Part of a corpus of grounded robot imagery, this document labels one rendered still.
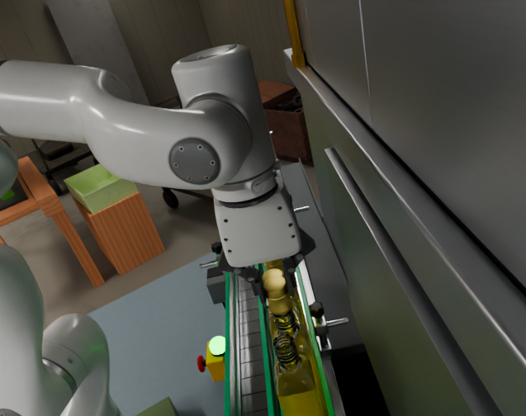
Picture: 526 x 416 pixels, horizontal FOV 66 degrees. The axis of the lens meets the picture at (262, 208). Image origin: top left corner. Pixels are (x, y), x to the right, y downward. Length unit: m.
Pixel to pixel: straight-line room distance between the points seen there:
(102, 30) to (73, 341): 6.77
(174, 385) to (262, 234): 0.92
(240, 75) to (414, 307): 0.26
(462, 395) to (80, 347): 0.73
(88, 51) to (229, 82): 7.00
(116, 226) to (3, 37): 4.88
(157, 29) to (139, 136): 7.44
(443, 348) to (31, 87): 0.46
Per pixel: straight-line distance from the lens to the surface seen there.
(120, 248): 3.28
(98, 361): 0.94
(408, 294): 0.36
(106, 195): 3.14
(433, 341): 0.32
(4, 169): 0.74
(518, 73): 0.21
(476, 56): 0.24
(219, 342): 1.01
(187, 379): 1.35
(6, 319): 0.79
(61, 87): 0.50
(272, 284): 0.58
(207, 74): 0.41
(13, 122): 0.54
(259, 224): 0.49
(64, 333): 0.90
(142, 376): 1.43
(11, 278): 0.76
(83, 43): 7.40
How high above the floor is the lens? 1.74
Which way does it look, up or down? 29 degrees down
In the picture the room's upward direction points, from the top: 15 degrees counter-clockwise
